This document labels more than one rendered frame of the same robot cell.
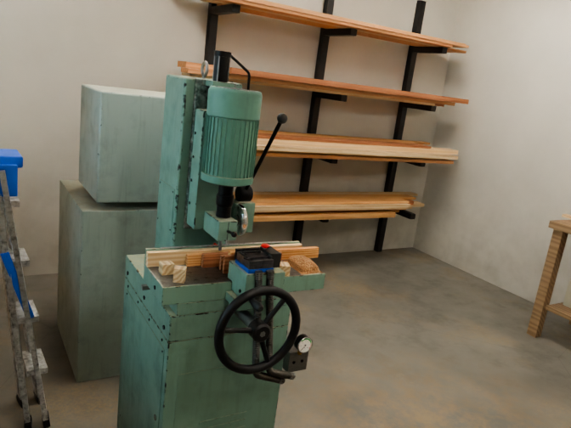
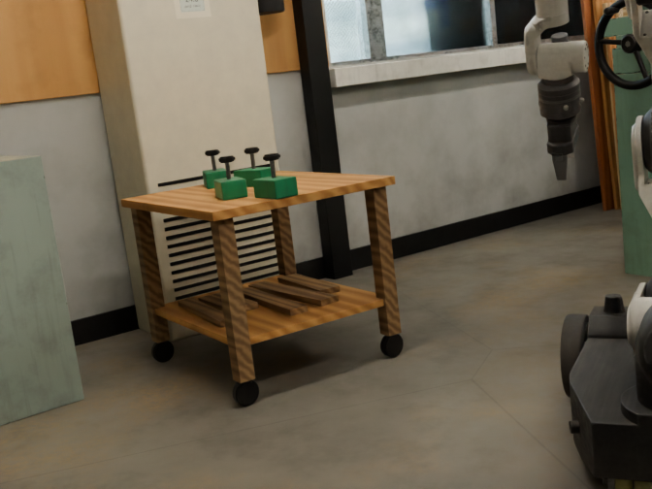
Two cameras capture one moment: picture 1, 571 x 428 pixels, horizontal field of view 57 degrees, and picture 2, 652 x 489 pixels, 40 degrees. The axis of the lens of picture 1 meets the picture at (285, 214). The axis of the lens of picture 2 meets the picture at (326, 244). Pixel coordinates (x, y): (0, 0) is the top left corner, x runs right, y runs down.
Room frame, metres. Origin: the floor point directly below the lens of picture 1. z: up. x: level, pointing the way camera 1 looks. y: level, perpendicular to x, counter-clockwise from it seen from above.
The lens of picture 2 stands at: (0.36, -2.77, 0.82)
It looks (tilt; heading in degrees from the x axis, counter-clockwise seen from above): 11 degrees down; 89
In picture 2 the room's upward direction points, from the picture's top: 7 degrees counter-clockwise
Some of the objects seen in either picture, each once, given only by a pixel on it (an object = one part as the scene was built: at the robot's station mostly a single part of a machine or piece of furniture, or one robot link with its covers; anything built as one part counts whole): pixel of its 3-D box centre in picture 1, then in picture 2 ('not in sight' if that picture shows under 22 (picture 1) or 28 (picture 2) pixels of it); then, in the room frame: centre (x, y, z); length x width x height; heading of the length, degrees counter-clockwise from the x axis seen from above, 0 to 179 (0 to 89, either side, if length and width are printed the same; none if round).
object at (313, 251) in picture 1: (256, 256); not in sight; (1.83, 0.09, 0.92); 0.54 x 0.02 x 0.04; 121
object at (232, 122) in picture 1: (231, 136); not in sight; (1.75, 0.21, 1.35); 0.18 x 0.18 x 0.31
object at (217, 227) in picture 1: (220, 227); not in sight; (1.77, 0.22, 1.03); 0.14 x 0.07 x 0.09; 31
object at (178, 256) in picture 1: (229, 254); not in sight; (1.80, 0.18, 0.92); 0.60 x 0.02 x 0.05; 121
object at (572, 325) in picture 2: not in sight; (577, 355); (0.98, -0.76, 0.10); 0.20 x 0.05 x 0.20; 62
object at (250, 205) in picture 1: (240, 215); not in sight; (1.99, 0.17, 1.02); 0.09 x 0.07 x 0.12; 121
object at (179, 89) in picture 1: (195, 173); not in sight; (2.00, 0.37, 1.16); 0.22 x 0.22 x 0.72; 31
